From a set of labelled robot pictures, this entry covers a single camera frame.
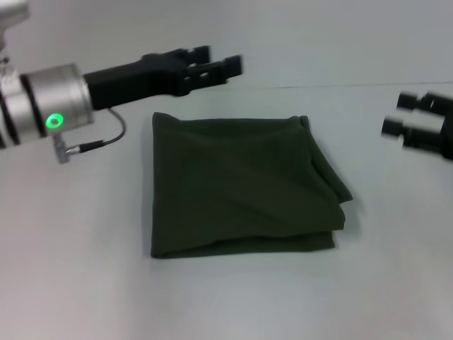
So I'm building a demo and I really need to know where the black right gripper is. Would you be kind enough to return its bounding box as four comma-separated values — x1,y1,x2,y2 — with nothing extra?
381,90,453,164

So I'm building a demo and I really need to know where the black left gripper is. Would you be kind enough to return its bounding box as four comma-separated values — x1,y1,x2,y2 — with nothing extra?
83,45,246,111

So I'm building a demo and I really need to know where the dark green shirt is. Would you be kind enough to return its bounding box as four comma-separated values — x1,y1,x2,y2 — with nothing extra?
149,111,355,259

